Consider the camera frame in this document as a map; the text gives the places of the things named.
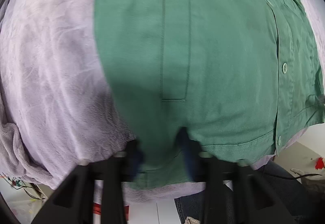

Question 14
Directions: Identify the green work jacket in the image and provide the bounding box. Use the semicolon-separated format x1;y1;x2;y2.
94;0;324;189

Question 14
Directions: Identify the lilac plush blanket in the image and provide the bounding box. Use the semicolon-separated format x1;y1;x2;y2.
1;0;324;203

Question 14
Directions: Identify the black cable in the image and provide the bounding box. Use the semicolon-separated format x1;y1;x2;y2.
264;170;323;181

